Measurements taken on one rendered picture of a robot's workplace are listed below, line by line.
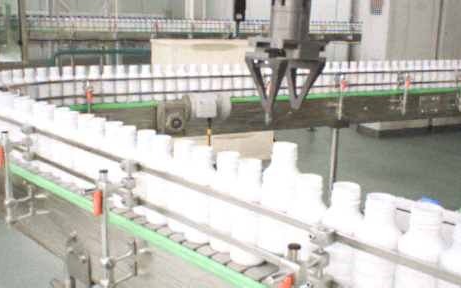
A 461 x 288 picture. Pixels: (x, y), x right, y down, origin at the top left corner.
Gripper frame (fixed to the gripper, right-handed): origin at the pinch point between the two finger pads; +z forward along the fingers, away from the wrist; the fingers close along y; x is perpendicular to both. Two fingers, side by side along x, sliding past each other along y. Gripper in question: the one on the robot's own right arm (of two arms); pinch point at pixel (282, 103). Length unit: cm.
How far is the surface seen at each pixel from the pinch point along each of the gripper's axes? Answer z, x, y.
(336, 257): 19.1, 12.8, 1.1
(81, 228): 34, -51, 3
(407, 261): 15.6, 23.6, 2.7
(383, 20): -49, -308, -529
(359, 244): 15.6, 17.0, 2.7
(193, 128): 33, -151, -111
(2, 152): 21, -78, 10
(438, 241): 13.2, 25.4, -0.7
